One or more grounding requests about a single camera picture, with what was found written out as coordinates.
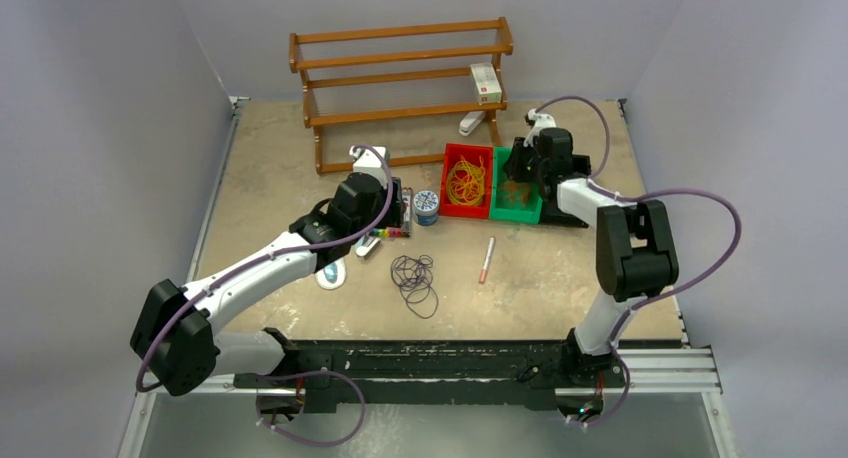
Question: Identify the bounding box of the green plastic bin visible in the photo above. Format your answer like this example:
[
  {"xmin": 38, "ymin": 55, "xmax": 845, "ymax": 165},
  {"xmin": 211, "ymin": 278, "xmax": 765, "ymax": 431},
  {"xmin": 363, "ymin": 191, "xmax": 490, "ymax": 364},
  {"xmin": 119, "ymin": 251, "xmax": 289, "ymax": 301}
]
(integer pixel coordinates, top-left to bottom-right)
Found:
[{"xmin": 489, "ymin": 147, "xmax": 543, "ymax": 225}]

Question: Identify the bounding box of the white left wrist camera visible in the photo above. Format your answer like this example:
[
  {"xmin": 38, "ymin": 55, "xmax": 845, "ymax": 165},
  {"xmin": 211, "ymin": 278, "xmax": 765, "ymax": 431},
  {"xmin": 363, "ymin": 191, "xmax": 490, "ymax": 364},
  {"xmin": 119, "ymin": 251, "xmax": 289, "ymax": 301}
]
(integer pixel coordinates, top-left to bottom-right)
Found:
[{"xmin": 349, "ymin": 146, "xmax": 390, "ymax": 189}]

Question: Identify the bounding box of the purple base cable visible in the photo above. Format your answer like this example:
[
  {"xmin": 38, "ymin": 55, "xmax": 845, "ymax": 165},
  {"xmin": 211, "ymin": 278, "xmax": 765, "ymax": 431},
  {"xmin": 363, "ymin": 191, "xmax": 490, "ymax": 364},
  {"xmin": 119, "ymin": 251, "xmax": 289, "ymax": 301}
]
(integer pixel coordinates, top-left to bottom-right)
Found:
[
  {"xmin": 566, "ymin": 365, "xmax": 633, "ymax": 430},
  {"xmin": 254, "ymin": 368, "xmax": 367, "ymax": 449}
]

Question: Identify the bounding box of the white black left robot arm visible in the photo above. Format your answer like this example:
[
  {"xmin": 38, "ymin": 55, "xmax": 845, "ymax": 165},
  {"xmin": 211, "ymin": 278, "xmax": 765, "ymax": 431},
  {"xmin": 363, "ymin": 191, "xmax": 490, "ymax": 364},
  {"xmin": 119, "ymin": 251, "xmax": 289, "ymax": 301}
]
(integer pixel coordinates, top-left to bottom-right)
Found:
[{"xmin": 130, "ymin": 172, "xmax": 402, "ymax": 396}]

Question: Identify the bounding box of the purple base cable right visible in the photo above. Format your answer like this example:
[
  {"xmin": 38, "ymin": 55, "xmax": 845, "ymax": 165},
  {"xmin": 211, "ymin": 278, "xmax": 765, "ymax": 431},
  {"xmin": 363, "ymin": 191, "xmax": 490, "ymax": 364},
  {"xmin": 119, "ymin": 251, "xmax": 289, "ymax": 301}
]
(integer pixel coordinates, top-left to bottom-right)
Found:
[{"xmin": 566, "ymin": 365, "xmax": 633, "ymax": 430}]

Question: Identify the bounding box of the red plastic bin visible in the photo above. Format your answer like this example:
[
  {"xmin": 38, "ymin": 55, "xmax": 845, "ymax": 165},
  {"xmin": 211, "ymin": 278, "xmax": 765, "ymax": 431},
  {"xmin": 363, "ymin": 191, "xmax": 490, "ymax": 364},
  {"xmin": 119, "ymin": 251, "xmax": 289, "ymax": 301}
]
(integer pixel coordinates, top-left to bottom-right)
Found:
[{"xmin": 439, "ymin": 143, "xmax": 493, "ymax": 219}]

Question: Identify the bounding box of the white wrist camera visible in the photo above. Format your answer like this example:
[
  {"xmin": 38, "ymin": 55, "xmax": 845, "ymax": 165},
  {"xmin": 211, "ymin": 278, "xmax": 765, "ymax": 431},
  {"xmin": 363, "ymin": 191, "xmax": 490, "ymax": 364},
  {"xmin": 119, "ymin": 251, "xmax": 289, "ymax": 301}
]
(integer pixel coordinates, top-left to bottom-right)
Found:
[
  {"xmin": 349, "ymin": 146, "xmax": 390, "ymax": 189},
  {"xmin": 524, "ymin": 108, "xmax": 557, "ymax": 147}
]

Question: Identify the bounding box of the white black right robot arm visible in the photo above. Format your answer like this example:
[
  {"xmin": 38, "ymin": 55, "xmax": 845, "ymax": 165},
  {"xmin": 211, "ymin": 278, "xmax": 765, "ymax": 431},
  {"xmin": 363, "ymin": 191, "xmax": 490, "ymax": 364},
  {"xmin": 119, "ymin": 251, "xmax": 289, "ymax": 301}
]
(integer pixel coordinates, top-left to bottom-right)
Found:
[{"xmin": 503, "ymin": 127, "xmax": 679, "ymax": 385}]

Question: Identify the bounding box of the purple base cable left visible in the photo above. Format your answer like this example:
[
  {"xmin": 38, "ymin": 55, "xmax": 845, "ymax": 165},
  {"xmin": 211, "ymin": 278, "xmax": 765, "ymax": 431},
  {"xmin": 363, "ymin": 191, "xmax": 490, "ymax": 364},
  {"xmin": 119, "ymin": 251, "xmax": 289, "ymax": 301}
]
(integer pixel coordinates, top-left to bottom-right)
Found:
[{"xmin": 254, "ymin": 368, "xmax": 367, "ymax": 449}]

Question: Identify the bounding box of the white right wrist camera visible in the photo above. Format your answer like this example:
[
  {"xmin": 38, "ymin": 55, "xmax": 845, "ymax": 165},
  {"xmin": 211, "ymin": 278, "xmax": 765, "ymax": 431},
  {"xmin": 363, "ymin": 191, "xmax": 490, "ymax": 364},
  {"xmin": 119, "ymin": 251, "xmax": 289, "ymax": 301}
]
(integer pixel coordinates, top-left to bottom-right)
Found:
[{"xmin": 524, "ymin": 108, "xmax": 557, "ymax": 147}]

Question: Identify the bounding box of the blue white tape package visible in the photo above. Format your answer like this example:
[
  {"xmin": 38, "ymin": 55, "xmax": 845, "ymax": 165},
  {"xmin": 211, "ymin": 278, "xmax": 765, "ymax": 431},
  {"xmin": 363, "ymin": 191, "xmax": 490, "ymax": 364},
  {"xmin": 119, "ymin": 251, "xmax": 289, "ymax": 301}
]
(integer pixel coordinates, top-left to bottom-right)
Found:
[{"xmin": 315, "ymin": 258, "xmax": 347, "ymax": 291}]

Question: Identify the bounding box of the white red small box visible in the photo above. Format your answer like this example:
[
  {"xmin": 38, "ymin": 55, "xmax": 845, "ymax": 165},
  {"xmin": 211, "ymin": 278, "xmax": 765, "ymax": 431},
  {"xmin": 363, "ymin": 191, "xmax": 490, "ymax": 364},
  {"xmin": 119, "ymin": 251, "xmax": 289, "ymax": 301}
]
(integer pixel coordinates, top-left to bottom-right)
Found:
[{"xmin": 469, "ymin": 62, "xmax": 503, "ymax": 105}]

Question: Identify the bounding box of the black plastic bin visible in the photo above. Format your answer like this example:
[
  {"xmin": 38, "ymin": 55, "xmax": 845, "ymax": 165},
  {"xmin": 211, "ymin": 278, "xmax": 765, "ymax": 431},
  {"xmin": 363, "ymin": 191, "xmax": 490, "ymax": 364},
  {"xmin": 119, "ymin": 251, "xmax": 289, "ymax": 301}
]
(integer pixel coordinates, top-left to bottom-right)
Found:
[{"xmin": 539, "ymin": 152, "xmax": 596, "ymax": 229}]

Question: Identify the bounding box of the pack of coloured markers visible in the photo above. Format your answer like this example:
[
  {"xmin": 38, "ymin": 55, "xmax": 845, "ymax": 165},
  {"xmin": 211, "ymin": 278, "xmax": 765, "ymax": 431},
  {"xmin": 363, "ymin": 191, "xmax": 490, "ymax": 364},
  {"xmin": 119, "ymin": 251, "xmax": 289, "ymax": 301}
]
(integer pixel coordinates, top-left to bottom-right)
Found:
[{"xmin": 370, "ymin": 187, "xmax": 413, "ymax": 238}]

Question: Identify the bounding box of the light blue white stapler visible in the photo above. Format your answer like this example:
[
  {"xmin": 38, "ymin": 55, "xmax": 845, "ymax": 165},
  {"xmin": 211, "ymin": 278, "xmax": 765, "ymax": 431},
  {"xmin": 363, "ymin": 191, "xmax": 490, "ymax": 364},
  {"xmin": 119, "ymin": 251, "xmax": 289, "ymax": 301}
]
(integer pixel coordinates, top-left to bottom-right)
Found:
[{"xmin": 354, "ymin": 236, "xmax": 381, "ymax": 260}]

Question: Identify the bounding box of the yellow cable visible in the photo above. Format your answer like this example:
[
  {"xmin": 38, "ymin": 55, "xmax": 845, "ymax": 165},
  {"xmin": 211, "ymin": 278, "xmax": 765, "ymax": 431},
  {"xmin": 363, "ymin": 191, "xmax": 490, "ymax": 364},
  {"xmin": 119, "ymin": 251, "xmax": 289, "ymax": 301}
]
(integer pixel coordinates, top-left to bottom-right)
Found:
[{"xmin": 446, "ymin": 155, "xmax": 488, "ymax": 209}]

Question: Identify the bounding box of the wooden three-tier rack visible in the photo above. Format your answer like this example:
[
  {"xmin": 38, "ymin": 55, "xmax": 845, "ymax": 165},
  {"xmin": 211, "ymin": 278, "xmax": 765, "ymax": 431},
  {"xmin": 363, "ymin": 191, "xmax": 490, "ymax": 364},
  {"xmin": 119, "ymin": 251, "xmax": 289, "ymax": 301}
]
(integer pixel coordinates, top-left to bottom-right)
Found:
[{"xmin": 288, "ymin": 17, "xmax": 514, "ymax": 175}]

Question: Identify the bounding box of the white stapler under rack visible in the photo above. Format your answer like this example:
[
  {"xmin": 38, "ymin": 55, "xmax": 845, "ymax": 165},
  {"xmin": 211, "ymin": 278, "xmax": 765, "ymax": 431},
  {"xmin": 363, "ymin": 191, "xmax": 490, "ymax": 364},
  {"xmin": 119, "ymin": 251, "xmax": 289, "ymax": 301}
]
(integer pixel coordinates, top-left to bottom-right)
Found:
[{"xmin": 458, "ymin": 111, "xmax": 487, "ymax": 137}]

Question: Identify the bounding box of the round blue white tub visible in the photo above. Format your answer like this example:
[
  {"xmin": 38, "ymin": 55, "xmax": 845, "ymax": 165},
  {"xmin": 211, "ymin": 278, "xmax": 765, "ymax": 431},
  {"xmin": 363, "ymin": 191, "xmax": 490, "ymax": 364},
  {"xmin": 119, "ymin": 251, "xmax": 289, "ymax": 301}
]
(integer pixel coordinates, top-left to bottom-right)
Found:
[{"xmin": 412, "ymin": 190, "xmax": 440, "ymax": 226}]

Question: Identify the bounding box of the white orange-capped marker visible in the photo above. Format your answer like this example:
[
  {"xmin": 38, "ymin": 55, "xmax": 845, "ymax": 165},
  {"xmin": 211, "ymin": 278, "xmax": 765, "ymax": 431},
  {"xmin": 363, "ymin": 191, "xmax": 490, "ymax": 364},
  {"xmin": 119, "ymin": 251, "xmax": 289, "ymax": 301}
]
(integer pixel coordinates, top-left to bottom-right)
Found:
[{"xmin": 478, "ymin": 236, "xmax": 496, "ymax": 284}]

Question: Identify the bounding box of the aluminium rail frame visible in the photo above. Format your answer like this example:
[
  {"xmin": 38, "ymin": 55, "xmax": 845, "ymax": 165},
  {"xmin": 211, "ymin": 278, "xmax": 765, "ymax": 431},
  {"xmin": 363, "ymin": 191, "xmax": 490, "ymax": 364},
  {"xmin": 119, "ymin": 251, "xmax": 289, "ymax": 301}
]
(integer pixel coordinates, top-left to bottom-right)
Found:
[{"xmin": 117, "ymin": 342, "xmax": 739, "ymax": 457}]

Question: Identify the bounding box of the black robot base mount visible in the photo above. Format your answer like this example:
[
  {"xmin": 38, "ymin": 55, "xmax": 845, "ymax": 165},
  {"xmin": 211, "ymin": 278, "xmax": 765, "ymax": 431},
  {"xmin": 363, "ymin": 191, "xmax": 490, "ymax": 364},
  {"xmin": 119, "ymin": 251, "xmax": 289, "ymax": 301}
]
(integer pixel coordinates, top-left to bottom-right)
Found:
[{"xmin": 234, "ymin": 340, "xmax": 626, "ymax": 416}]

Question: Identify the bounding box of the orange cable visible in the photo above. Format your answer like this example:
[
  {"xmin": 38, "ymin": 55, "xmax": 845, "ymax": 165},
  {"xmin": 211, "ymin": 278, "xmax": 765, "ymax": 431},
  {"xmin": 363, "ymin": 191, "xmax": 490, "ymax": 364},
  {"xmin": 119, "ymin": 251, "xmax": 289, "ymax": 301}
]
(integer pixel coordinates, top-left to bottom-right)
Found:
[{"xmin": 498, "ymin": 176, "xmax": 535, "ymax": 211}]

